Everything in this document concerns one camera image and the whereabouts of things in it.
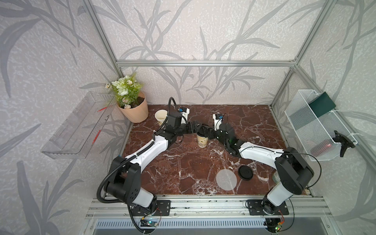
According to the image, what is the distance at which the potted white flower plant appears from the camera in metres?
0.90

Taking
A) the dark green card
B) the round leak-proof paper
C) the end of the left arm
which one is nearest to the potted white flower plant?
the end of the left arm

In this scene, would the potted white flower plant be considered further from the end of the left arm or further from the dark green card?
the dark green card

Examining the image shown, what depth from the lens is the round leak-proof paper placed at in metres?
0.82

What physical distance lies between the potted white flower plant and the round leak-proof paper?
675 mm

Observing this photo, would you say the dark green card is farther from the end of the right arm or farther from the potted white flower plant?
the potted white flower plant
